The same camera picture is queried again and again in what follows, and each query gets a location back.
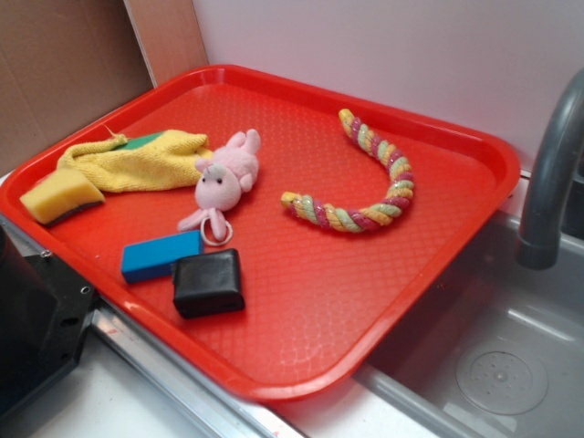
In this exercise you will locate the yellow sponge dark base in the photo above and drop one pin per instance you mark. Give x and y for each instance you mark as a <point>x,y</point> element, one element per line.
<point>59,195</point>

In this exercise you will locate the brown cardboard panel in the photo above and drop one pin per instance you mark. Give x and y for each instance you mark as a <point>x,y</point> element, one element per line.
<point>64,64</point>

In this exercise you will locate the blue rectangular block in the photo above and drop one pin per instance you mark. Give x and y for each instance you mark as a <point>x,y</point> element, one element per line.
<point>155,258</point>

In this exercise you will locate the green sponge under cloth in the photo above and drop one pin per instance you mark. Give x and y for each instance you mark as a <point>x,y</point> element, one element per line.
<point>136,143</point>

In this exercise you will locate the pink plush bunny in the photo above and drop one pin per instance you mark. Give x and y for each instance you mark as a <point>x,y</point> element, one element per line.
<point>230,173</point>

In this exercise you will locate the grey plastic sink basin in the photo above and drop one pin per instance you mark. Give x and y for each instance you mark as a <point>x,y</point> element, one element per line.
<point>491,349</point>

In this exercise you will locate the black rectangular block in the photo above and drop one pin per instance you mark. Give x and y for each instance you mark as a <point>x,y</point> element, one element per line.
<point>208,284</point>

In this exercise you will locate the red plastic tray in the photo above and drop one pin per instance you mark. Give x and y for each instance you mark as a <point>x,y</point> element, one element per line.
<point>317,302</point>

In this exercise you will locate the grey sink faucet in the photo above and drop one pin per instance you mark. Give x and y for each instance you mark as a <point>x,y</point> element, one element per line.
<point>554,202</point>

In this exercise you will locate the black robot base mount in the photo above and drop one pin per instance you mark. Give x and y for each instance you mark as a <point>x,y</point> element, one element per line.
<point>46,308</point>

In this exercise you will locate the yellow towel cloth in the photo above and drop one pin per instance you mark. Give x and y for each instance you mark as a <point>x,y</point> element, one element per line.
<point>166,163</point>

